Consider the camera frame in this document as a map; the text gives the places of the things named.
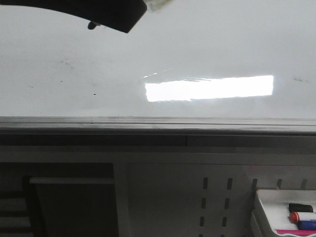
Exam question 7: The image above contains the taped black whiteboard marker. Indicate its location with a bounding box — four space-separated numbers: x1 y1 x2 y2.
144 0 172 12

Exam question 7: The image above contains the red capped whiteboard marker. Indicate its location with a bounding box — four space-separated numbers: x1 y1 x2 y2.
289 212 316 224

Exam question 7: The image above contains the white marker tray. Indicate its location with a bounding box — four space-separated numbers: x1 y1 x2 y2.
250 189 316 237

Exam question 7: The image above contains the blue capped whiteboard marker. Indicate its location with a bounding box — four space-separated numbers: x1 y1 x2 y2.
297 221 316 231

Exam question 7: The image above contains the black capped whiteboard marker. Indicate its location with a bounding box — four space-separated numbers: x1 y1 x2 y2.
288 203 314 213

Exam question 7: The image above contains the white whiteboard with frame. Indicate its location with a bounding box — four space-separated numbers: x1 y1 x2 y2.
0 0 316 133

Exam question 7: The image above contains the pink whiteboard eraser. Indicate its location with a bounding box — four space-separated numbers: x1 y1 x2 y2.
276 230 316 237

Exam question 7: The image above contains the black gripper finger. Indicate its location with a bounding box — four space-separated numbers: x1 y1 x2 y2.
0 0 147 33

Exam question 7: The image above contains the grey perforated metal stand panel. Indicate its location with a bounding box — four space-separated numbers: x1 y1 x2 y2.
0 134 316 237

